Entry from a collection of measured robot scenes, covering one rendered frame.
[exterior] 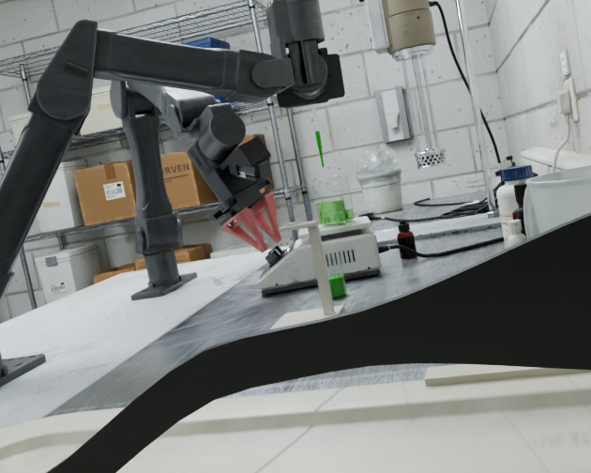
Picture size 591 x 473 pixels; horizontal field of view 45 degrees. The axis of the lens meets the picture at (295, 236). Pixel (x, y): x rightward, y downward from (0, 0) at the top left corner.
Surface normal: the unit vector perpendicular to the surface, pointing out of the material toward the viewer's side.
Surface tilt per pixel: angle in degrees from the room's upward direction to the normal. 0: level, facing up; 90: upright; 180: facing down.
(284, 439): 0
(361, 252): 90
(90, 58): 90
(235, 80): 93
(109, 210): 89
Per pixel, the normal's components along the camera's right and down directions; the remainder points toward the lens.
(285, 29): 0.28, 0.04
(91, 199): -0.18, 0.15
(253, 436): -0.18, -0.98
